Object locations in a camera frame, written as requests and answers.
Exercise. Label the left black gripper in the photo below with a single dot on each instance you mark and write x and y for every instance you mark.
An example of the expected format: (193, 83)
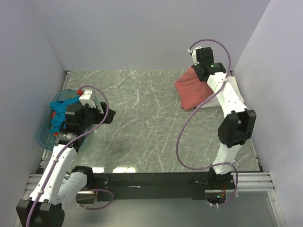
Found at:
(100, 116)

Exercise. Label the blue t shirt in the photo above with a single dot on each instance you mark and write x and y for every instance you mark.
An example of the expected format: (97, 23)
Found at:
(60, 107)

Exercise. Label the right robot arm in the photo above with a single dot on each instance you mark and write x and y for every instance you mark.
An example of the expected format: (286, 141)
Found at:
(239, 121)

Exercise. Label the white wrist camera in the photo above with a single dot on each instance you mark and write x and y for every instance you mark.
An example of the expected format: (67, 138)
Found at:
(193, 54)
(87, 97)

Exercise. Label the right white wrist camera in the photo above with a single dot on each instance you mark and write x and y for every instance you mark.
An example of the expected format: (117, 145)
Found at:
(193, 54)

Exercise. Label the black base beam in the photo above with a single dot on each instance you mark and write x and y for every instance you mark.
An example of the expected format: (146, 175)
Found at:
(127, 186)

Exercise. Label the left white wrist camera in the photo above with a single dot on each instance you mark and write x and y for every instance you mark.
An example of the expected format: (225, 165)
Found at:
(87, 97)

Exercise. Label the teal plastic basket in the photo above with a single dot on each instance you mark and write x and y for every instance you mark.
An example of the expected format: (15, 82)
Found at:
(47, 132)

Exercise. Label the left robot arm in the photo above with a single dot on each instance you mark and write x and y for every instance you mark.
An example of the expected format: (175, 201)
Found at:
(46, 205)

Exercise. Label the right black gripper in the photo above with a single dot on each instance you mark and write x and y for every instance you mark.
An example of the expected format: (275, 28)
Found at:
(195, 68)

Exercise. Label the salmon pink t shirt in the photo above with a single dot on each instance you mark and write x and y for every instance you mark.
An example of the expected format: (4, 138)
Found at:
(191, 90)

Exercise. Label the orange t shirt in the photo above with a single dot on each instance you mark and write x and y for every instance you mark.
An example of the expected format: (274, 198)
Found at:
(54, 124)

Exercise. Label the folded white t shirt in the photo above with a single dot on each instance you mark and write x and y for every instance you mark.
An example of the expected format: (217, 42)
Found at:
(229, 97)

